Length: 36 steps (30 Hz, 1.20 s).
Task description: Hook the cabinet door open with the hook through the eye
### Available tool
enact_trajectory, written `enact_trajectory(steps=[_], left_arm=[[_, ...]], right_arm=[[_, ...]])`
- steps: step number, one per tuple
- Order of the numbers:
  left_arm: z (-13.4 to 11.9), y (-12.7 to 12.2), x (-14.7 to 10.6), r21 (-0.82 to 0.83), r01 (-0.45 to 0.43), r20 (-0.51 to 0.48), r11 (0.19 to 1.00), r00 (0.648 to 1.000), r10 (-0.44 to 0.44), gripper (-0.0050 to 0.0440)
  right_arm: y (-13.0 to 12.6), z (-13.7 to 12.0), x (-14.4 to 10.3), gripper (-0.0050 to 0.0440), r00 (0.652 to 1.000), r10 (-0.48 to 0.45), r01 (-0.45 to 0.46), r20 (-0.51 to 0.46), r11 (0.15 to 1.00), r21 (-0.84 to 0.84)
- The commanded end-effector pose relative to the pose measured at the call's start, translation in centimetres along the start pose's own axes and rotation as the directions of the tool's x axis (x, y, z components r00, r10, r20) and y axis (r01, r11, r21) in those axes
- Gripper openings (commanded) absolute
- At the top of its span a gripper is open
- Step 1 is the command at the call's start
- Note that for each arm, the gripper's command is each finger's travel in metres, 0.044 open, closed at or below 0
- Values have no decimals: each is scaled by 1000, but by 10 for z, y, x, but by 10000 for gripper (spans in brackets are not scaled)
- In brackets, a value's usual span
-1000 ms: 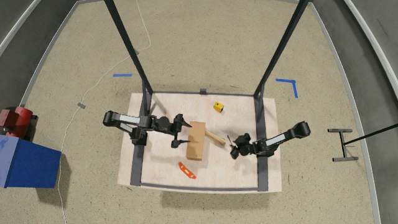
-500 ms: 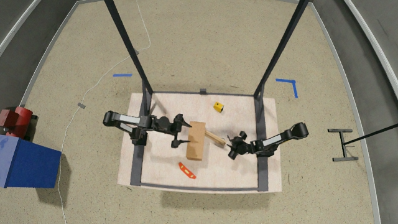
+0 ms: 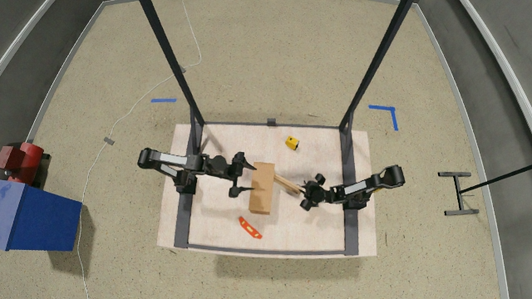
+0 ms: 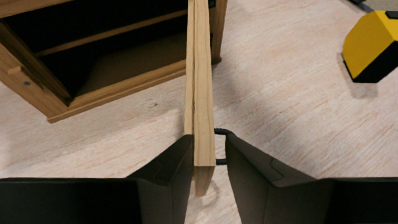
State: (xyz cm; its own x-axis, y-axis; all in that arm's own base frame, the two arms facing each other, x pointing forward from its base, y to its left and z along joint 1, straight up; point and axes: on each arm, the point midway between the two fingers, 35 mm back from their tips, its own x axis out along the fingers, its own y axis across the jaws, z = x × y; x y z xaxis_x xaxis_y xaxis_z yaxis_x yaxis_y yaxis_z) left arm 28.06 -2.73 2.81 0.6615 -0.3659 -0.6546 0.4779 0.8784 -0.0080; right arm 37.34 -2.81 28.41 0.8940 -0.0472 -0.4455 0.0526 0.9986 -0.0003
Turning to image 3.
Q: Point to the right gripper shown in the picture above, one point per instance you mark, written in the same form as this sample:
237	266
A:
234	191

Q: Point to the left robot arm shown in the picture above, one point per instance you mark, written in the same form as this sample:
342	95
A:
362	190

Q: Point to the brown wooden cabinet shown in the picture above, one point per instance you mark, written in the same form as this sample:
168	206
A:
260	198

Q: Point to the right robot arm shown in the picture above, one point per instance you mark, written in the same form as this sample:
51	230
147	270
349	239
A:
193	163

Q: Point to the orange spirit level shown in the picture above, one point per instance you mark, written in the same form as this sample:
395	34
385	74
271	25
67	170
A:
245	227

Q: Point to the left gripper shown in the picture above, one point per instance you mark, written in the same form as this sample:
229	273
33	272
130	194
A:
305	204

